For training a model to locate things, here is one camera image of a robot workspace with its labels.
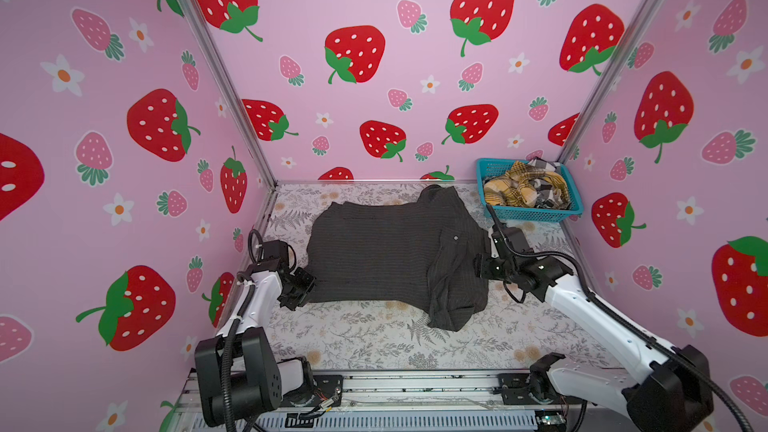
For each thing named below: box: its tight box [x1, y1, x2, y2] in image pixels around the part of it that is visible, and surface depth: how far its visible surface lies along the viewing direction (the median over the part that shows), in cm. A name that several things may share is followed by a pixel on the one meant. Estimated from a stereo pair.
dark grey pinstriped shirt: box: [306, 184, 490, 332], surface depth 100 cm
